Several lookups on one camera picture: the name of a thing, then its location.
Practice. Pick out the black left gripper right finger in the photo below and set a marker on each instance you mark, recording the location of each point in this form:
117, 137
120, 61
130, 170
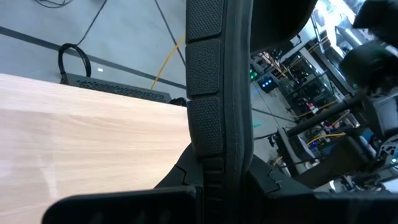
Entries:
311, 210

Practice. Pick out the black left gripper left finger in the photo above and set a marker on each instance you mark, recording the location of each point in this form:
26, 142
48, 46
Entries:
130, 207

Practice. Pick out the black slide sandal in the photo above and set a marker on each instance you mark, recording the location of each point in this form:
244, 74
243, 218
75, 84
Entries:
217, 93

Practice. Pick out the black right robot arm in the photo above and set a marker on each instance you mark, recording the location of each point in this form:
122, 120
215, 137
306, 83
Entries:
370, 65

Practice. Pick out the black perforated computer case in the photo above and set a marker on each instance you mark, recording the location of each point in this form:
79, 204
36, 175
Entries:
118, 88

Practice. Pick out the computer tower with blue lights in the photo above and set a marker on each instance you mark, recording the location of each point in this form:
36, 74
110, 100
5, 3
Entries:
266, 84

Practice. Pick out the wooden shelf black metal frame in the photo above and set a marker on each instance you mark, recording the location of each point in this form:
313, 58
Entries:
77, 133

